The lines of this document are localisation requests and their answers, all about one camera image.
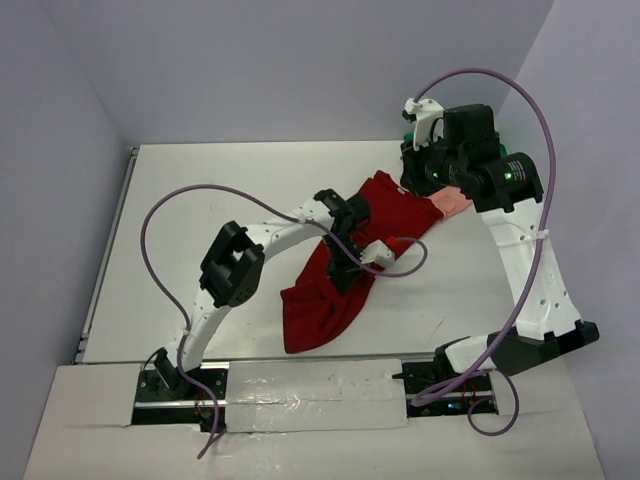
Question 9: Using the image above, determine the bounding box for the pink t-shirt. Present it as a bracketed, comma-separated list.
[428, 187, 473, 219]

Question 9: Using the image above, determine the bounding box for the green t-shirt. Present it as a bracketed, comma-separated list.
[403, 132, 508, 157]

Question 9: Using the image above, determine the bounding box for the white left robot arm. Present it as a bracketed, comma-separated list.
[139, 185, 371, 398]

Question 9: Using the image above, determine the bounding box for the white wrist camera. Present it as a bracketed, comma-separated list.
[359, 240, 396, 269]
[403, 98, 444, 151]

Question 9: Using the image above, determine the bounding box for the red t-shirt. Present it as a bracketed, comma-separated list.
[278, 169, 446, 356]

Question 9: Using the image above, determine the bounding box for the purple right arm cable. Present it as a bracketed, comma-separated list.
[412, 68, 554, 439]

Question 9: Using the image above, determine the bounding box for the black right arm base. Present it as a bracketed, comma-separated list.
[391, 359, 500, 418]

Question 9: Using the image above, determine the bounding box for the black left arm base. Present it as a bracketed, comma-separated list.
[131, 363, 229, 433]

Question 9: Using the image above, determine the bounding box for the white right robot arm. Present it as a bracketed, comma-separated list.
[401, 99, 599, 375]

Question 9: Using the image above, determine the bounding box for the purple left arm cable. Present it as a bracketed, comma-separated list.
[140, 184, 429, 460]

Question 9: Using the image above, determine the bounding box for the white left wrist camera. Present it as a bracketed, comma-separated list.
[359, 240, 396, 269]

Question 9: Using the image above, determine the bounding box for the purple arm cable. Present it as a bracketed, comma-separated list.
[140, 184, 429, 460]
[412, 68, 554, 439]

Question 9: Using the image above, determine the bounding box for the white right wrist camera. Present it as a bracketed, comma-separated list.
[403, 98, 444, 151]

